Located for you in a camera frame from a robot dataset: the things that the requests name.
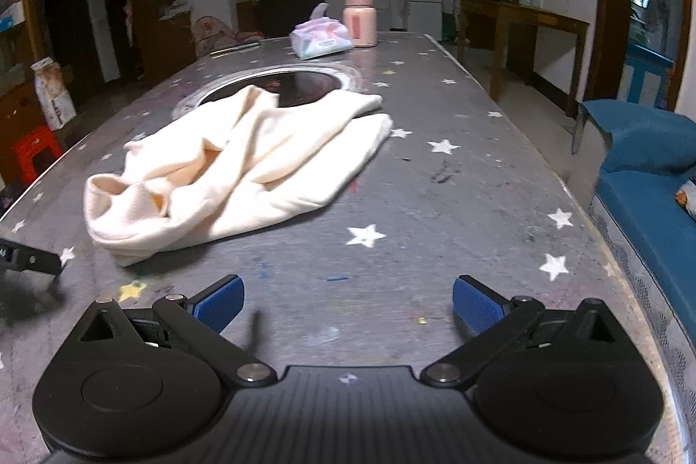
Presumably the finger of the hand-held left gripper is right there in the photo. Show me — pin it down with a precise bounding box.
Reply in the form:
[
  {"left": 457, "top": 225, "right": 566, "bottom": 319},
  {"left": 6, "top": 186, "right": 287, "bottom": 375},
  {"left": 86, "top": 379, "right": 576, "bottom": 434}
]
[{"left": 0, "top": 238, "right": 62, "bottom": 278}]

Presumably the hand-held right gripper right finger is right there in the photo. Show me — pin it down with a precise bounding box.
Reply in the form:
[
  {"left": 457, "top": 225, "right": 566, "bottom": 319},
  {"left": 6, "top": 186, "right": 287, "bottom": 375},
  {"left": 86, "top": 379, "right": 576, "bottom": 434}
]
[{"left": 421, "top": 275, "right": 626, "bottom": 387}]

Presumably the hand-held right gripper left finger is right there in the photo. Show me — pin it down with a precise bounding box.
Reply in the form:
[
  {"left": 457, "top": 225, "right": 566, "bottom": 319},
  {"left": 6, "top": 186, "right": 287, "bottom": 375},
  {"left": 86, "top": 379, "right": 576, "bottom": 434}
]
[{"left": 70, "top": 275, "right": 278, "bottom": 387}]

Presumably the cream cloth garment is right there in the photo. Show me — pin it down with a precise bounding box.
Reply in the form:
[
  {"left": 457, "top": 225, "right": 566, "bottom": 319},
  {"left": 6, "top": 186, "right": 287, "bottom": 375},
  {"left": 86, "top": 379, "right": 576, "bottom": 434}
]
[{"left": 83, "top": 84, "right": 393, "bottom": 267}]

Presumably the grey star tablecloth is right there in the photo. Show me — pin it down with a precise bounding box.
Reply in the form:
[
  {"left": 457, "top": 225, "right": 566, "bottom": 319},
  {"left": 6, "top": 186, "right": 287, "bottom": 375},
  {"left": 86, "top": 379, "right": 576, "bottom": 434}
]
[{"left": 0, "top": 32, "right": 680, "bottom": 464}]

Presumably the red plastic stool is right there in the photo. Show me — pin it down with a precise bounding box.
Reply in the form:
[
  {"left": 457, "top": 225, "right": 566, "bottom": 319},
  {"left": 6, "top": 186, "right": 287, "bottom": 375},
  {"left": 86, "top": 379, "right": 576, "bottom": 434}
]
[{"left": 12, "top": 126, "right": 65, "bottom": 182}]

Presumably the pet food bag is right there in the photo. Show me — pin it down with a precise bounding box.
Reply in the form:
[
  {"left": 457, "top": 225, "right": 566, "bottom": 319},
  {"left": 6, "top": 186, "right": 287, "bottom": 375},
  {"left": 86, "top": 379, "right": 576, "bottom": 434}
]
[{"left": 31, "top": 57, "right": 77, "bottom": 130}]

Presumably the blue sofa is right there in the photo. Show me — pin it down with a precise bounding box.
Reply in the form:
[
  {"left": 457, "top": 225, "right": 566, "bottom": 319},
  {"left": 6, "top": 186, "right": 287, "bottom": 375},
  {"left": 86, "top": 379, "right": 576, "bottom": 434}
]
[{"left": 576, "top": 99, "right": 696, "bottom": 389}]

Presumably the round built-in cooktop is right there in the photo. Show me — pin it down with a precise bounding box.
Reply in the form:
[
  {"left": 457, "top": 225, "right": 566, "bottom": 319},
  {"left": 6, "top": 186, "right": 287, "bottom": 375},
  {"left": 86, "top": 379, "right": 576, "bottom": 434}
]
[{"left": 173, "top": 64, "right": 364, "bottom": 120}]

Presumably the printed snack bag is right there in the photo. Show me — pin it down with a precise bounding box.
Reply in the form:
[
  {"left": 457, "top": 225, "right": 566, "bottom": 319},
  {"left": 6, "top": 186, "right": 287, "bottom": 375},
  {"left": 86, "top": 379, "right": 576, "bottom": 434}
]
[{"left": 674, "top": 181, "right": 696, "bottom": 217}]

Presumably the dark flat object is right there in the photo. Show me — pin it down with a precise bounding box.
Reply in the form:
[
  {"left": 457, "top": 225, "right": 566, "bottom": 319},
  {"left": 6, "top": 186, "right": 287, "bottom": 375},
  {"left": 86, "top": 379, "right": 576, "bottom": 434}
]
[{"left": 209, "top": 41, "right": 261, "bottom": 57}]

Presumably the pink baby rocker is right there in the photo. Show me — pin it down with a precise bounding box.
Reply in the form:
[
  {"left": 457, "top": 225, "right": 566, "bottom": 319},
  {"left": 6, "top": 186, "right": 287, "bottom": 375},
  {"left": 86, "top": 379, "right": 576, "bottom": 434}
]
[{"left": 191, "top": 15, "right": 262, "bottom": 57}]

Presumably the pastel tissue pack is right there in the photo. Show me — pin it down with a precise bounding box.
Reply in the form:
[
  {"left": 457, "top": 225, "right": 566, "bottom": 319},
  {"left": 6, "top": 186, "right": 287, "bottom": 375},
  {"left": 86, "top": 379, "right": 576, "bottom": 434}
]
[{"left": 289, "top": 3, "right": 353, "bottom": 60}]

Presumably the wooden side table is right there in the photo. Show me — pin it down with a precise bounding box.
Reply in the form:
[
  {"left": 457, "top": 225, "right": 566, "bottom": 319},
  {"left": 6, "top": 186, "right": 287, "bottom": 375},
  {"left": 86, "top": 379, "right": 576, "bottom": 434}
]
[{"left": 457, "top": 0, "right": 591, "bottom": 117}]

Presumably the blue cabinet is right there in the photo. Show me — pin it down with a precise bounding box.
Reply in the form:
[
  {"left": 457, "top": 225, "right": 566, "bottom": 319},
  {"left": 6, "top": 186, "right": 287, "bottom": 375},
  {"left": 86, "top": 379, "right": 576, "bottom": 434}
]
[{"left": 625, "top": 40, "right": 675, "bottom": 109}]

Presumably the pink bottle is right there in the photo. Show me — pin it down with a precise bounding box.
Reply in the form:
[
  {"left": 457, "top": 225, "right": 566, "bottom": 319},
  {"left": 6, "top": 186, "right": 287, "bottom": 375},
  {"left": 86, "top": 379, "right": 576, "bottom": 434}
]
[{"left": 341, "top": 0, "right": 378, "bottom": 48}]

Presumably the wooden door frame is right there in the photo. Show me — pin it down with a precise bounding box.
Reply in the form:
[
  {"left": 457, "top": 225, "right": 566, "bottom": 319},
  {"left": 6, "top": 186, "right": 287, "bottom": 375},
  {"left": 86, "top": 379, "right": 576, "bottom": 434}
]
[{"left": 584, "top": 0, "right": 691, "bottom": 111}]

